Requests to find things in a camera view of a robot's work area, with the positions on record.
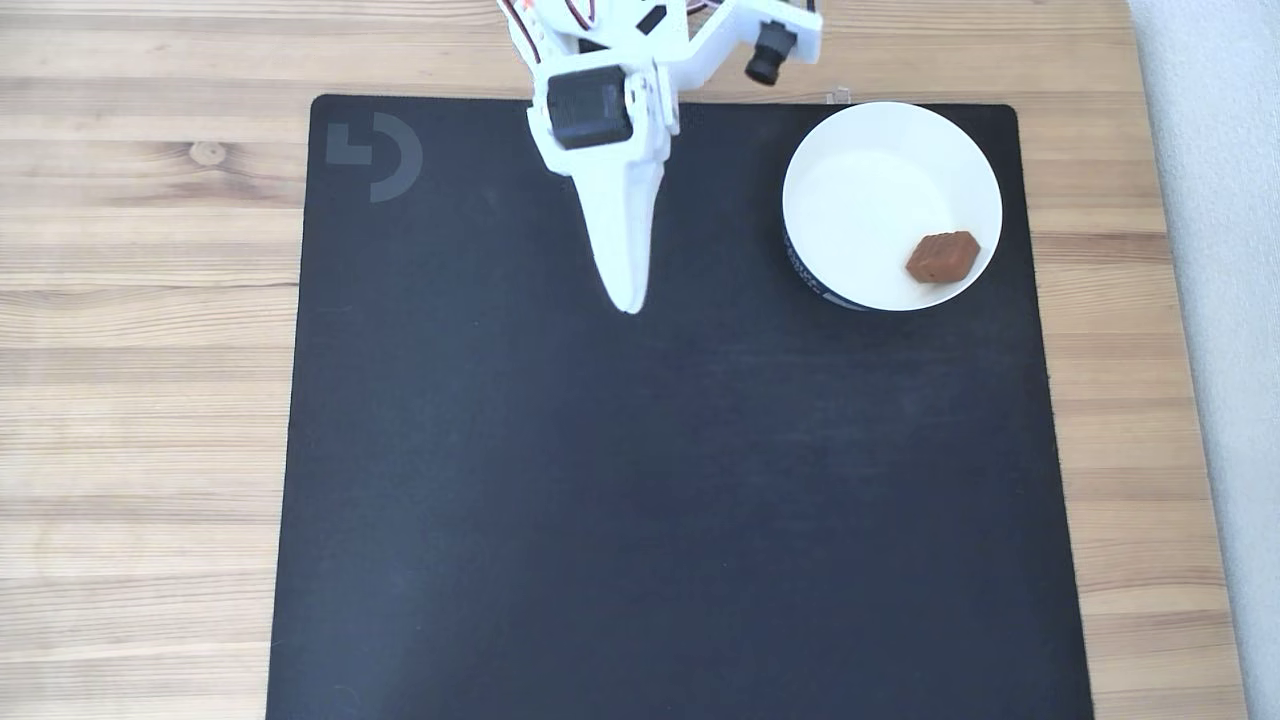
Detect white bowl navy printed outside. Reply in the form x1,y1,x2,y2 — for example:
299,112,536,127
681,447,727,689
780,100,1005,314

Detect black cloth desk mat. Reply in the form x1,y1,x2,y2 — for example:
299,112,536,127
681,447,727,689
265,93,1097,720

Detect red white black servo wires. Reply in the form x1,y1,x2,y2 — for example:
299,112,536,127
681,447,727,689
497,0,601,66

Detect brown block toy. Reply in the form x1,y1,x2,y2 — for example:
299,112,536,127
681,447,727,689
904,229,982,286

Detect black camera on white bracket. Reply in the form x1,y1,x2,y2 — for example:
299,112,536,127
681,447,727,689
676,0,825,88

